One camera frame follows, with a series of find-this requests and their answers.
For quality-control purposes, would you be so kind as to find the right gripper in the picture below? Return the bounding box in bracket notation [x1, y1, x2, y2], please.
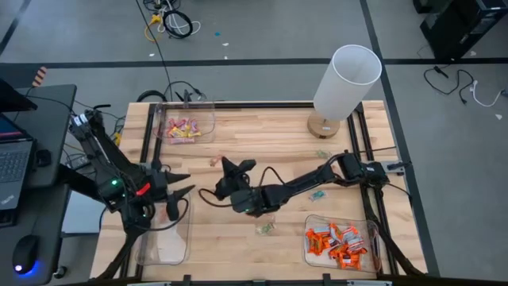
[214, 156, 258, 215]

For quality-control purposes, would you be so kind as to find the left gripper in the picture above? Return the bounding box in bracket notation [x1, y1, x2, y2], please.
[149, 158, 196, 222]

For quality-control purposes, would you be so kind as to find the orange Reese's candy pack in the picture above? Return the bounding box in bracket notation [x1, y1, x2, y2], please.
[329, 244, 360, 265]

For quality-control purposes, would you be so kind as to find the silver striped candy wrapper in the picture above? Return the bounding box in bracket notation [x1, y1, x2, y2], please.
[343, 226, 364, 249]

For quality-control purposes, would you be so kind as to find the clear plastic bin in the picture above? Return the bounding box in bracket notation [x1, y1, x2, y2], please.
[135, 189, 195, 266]
[152, 101, 217, 145]
[302, 214, 382, 274]

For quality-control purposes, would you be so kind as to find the small black desk device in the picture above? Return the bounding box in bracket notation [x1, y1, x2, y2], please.
[34, 149, 52, 168]

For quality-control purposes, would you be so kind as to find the white shade table lamp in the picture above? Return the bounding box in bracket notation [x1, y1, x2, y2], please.
[306, 44, 383, 140]

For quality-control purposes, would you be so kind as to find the black desk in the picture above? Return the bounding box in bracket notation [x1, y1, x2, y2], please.
[0, 83, 79, 286]

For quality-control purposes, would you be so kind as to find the black laptop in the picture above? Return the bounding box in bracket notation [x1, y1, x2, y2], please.
[0, 113, 36, 230]

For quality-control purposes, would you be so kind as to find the black computer mouse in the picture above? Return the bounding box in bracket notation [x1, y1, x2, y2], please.
[11, 234, 40, 275]

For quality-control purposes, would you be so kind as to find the orange black hazard tape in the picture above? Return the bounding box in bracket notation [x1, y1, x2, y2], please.
[31, 66, 48, 88]

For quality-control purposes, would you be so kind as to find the black monitor back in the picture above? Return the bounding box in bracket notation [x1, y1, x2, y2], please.
[0, 78, 39, 113]

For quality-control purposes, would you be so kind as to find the black aluminium table frame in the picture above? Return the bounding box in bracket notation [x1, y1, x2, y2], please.
[90, 101, 428, 286]

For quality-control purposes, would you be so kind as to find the long black floor cable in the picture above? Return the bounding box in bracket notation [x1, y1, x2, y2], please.
[134, 0, 172, 102]

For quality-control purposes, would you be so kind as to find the black coiled floor cable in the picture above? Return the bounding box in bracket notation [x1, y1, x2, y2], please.
[162, 10, 194, 40]

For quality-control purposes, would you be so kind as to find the white floor cable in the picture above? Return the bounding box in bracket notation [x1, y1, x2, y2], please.
[157, 0, 202, 37]

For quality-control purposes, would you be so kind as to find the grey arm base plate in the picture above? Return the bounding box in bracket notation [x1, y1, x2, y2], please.
[387, 160, 406, 176]

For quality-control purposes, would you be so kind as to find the yellow floor cable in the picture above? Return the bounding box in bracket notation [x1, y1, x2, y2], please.
[143, 14, 164, 43]

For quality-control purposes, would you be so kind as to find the white charger cable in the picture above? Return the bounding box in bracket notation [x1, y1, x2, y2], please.
[469, 80, 508, 108]

